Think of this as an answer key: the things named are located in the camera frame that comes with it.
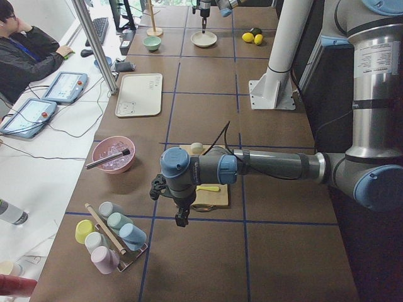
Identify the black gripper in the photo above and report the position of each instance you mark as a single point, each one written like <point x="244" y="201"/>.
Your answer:
<point x="205" y="11"/>
<point x="183" y="201"/>

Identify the cream round plate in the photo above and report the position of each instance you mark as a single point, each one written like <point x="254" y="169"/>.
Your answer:
<point x="203" y="39"/>

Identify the white steamed bun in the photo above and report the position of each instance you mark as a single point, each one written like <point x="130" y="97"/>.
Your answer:
<point x="196" y="148"/>

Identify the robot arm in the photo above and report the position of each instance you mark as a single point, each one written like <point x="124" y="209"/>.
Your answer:
<point x="225" y="8"/>
<point x="368" y="171"/>

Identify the white bear tray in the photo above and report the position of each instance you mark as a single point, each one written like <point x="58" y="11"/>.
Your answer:
<point x="139" y="95"/>

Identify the bamboo cutting board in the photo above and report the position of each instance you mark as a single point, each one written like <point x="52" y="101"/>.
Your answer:
<point x="207" y="201"/>

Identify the yellow plastic knife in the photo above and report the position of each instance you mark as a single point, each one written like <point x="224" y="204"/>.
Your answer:
<point x="208" y="188"/>

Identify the yellow lemon upper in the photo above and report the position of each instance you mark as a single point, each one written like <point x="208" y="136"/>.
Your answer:
<point x="248" y="37"/>

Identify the yellow lemon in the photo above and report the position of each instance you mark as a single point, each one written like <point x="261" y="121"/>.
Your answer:
<point x="248" y="37"/>
<point x="258" y="39"/>

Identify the wooden stand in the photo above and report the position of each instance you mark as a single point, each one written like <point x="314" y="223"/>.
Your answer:
<point x="153" y="30"/>

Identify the green lime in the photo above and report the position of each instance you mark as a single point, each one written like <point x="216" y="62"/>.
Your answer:
<point x="255" y="31"/>

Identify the light blue cup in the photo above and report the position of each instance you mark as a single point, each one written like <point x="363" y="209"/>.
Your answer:
<point x="133" y="236"/>

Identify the mint green bowl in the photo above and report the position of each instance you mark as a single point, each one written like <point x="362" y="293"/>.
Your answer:
<point x="152" y="43"/>

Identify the yellow lemon lower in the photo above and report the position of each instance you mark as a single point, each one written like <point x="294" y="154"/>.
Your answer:
<point x="258" y="39"/>

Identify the teal green cup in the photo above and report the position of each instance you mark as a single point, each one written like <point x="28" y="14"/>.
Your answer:
<point x="116" y="220"/>

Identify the wooden rack rod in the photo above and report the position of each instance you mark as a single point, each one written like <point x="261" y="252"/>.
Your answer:
<point x="122" y="250"/>

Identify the black monitor stand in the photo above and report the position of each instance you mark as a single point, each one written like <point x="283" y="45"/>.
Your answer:
<point x="122" y="16"/>

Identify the grey cup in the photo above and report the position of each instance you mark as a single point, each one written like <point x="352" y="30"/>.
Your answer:
<point x="107" y="208"/>

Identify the pink cup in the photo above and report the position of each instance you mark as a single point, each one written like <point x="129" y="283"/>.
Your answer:
<point x="106" y="260"/>

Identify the white cup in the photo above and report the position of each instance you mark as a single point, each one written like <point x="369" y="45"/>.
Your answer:
<point x="95" y="240"/>

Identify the grey folded cloth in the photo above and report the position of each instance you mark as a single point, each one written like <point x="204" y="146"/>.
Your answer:
<point x="124" y="67"/>

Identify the yellow cup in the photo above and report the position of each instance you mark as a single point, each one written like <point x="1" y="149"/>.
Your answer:
<point x="83" y="229"/>

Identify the pink bowl with ice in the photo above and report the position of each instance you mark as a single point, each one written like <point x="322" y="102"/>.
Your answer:
<point x="111" y="146"/>

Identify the black keyboard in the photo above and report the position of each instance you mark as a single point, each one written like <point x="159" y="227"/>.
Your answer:
<point x="101" y="28"/>

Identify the black computer mouse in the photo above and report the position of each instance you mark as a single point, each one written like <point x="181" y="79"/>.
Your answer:
<point x="86" y="53"/>

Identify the teach pendant upper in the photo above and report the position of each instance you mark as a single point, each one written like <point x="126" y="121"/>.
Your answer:
<point x="66" y="87"/>

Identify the teach pendant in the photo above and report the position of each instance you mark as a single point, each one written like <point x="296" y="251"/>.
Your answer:
<point x="30" y="118"/>
<point x="66" y="87"/>

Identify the teach pendant lower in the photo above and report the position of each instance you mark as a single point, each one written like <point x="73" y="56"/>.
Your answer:
<point x="30" y="118"/>

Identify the seated person dark jacket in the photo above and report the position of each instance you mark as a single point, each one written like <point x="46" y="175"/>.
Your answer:
<point x="28" y="54"/>

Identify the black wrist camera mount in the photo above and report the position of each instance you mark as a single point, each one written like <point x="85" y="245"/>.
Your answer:
<point x="158" y="187"/>

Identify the white wire cup rack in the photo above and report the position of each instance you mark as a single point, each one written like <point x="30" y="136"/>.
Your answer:
<point x="129" y="257"/>

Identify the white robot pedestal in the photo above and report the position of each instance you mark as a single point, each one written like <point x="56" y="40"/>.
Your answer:
<point x="274" y="89"/>

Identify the aluminium frame post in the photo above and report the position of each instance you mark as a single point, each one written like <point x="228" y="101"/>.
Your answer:
<point x="87" y="25"/>

